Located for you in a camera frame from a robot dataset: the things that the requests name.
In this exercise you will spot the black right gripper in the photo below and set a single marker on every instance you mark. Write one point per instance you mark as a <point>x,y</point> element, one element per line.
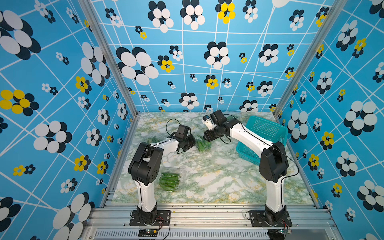
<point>207,136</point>

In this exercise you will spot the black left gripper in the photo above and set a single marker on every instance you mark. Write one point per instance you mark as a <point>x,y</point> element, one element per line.
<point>193,141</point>

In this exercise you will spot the green peppers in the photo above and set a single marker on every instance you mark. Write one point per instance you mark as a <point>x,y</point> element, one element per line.
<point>153,139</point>
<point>170,181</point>
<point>203,145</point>

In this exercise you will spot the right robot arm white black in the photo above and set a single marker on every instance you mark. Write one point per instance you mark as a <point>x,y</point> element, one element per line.
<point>273,162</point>

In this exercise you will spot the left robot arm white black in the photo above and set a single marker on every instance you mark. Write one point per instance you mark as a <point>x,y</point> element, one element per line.
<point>145,167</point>

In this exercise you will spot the teal plastic basket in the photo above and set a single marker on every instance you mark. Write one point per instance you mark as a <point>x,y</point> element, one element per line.
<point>266,129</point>

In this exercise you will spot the green circuit board left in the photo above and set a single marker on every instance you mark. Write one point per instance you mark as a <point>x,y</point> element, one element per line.
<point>148,233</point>

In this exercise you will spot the circuit board right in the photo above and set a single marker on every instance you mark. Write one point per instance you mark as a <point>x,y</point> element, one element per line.
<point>278,234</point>

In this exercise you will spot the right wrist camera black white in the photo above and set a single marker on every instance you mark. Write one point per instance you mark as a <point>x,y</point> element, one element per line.
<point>214,119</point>

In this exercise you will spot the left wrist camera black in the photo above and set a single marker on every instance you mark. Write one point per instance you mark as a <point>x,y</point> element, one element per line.
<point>182,132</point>

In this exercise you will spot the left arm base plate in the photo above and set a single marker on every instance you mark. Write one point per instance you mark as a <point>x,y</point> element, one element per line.
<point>140,218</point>

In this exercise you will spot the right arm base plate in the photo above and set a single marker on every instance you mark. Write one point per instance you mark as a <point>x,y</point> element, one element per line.
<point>269,219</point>

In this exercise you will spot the aluminium corner post left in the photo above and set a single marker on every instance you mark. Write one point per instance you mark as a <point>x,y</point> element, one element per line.
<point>91,16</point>

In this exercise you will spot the aluminium corner post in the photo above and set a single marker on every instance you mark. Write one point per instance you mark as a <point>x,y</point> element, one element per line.
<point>335,11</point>
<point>91,16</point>

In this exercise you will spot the aluminium corner post right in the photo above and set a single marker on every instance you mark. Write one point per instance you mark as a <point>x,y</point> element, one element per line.
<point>335,11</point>

